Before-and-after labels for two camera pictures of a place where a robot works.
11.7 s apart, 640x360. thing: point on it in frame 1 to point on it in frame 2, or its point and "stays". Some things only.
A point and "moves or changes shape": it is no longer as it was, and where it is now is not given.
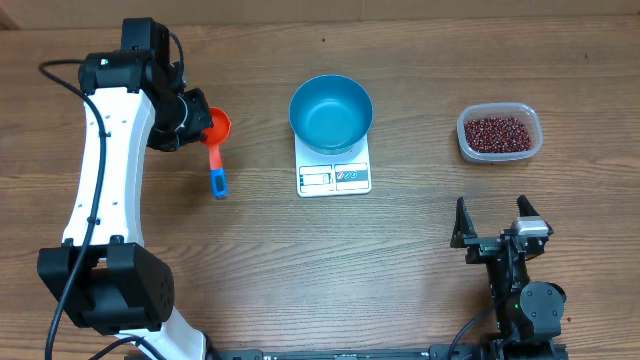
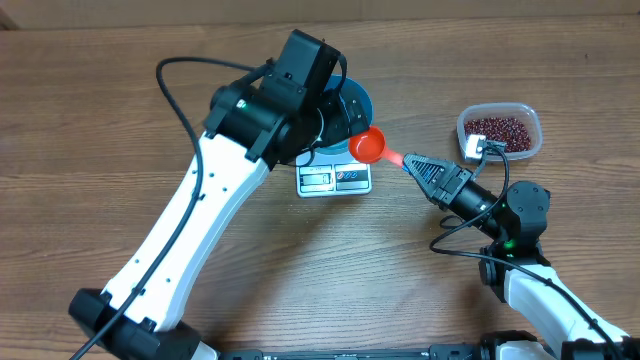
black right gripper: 489,242 to 448,182
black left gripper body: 185,122 to 329,123
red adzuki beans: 497,135 stays
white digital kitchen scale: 320,175 stays
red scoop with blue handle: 221,124 moves or changes shape
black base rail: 434,352 stays
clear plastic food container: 498,131 stays
